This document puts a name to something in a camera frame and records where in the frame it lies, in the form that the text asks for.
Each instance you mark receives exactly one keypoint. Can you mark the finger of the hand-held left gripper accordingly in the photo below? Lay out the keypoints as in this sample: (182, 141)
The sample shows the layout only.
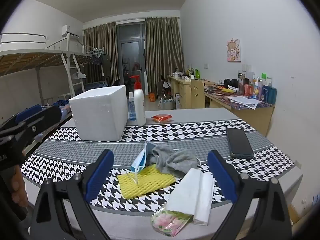
(27, 112)
(42, 118)

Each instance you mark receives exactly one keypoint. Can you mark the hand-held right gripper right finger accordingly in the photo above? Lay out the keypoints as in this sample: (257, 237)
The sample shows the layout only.
(222, 177)

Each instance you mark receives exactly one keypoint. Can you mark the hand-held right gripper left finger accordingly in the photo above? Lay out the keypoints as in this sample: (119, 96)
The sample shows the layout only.
(100, 175)

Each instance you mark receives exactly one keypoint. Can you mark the floral tissue pack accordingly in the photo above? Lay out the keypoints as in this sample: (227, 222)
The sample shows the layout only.
(190, 195)

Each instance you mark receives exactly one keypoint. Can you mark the grey sock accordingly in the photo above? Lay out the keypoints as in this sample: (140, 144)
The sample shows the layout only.
(182, 161)
(161, 155)

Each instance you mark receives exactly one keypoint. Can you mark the blue face mask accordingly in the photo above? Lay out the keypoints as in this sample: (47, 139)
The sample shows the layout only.
(141, 158)

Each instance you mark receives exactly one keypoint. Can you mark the yellow foam net sleeve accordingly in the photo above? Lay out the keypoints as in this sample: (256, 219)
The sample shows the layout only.
(145, 183)

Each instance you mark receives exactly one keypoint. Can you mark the white foam box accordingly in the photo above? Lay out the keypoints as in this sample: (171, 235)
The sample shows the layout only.
(100, 112)

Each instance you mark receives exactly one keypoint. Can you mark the person's left hand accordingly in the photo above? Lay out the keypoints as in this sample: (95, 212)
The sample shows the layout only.
(18, 190)

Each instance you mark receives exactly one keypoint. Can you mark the blue quilt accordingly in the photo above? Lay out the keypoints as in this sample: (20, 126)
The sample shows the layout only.
(61, 104)

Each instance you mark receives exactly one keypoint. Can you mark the black smartphone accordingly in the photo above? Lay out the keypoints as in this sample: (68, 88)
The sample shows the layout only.
(239, 142)

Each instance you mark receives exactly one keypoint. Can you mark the houndstooth tablecloth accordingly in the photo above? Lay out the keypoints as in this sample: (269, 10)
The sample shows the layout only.
(190, 135)

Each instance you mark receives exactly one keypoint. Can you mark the white bunk bed ladder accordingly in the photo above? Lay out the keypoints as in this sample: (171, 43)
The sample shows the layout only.
(75, 75)

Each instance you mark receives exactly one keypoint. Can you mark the white metal bunk bed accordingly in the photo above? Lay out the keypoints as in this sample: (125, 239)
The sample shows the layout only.
(30, 57)

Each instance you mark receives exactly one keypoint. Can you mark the wooden desk with printed mat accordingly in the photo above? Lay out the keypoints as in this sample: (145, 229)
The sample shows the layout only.
(250, 117)

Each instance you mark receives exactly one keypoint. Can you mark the clear spray bottle blue label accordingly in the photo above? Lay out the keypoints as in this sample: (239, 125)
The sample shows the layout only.
(131, 110)

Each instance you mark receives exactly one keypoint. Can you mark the white printed papers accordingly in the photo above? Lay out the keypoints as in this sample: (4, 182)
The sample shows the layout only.
(246, 102)

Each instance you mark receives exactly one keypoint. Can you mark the white bottle with red pump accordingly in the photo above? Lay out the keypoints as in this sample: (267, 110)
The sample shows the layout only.
(139, 105)

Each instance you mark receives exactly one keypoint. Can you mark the hanging dark clothes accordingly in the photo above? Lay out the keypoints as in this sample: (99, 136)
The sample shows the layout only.
(100, 62)

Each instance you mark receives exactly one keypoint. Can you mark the red snack packet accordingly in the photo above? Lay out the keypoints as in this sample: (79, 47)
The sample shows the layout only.
(162, 118)

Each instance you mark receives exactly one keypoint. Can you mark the wooden chair with smiley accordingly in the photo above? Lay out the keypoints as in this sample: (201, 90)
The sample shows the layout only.
(197, 93)

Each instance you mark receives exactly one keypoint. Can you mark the yellow tube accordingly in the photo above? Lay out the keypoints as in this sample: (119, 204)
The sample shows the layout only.
(228, 90)

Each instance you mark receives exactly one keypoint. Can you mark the white air conditioner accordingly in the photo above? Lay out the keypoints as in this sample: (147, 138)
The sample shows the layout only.
(70, 31)

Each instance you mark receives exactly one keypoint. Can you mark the brown curtain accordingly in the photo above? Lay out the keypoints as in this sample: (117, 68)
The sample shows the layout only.
(163, 52)
(105, 50)

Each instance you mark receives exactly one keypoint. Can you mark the orange stool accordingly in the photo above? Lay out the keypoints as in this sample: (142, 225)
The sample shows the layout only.
(151, 97)

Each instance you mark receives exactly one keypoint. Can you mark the light wooden desk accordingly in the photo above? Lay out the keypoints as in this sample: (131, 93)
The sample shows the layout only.
(183, 92)

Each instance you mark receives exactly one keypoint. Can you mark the black pouch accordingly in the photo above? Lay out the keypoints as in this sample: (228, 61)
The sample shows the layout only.
(230, 83)

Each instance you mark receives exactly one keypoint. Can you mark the row of toiletry bottles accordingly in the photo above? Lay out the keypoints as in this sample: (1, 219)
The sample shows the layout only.
(265, 92)

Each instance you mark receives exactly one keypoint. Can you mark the glass balcony door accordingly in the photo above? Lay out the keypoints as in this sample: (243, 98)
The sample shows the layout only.
(131, 52)

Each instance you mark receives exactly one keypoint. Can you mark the white wall socket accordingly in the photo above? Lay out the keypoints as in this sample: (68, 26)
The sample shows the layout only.
(246, 67)

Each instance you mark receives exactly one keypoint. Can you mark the cartoon wall poster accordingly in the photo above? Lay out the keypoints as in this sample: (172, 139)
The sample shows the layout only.
(234, 50)

